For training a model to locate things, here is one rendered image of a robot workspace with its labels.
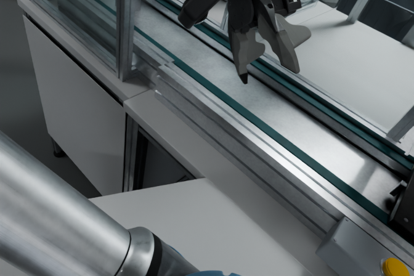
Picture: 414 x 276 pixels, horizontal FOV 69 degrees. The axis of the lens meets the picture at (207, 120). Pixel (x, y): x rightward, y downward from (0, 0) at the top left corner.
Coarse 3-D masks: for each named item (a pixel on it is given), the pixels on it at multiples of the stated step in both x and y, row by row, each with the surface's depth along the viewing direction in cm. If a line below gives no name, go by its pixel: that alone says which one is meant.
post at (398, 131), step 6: (408, 114) 70; (402, 120) 72; (408, 120) 71; (396, 126) 73; (402, 126) 73; (408, 126) 71; (390, 132) 75; (396, 132) 74; (402, 132) 73; (396, 138) 74
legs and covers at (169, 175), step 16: (128, 128) 85; (128, 144) 89; (144, 144) 89; (160, 144) 77; (128, 160) 94; (144, 160) 95; (160, 160) 117; (176, 160) 75; (128, 176) 100; (144, 176) 115; (160, 176) 126; (176, 176) 141; (192, 176) 73
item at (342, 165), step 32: (224, 64) 91; (256, 64) 89; (224, 96) 75; (256, 96) 83; (288, 96) 85; (320, 96) 82; (288, 128) 76; (320, 128) 79; (352, 128) 77; (320, 160) 71; (352, 160) 73; (384, 160) 74; (352, 192) 62; (384, 192) 68; (384, 224) 58
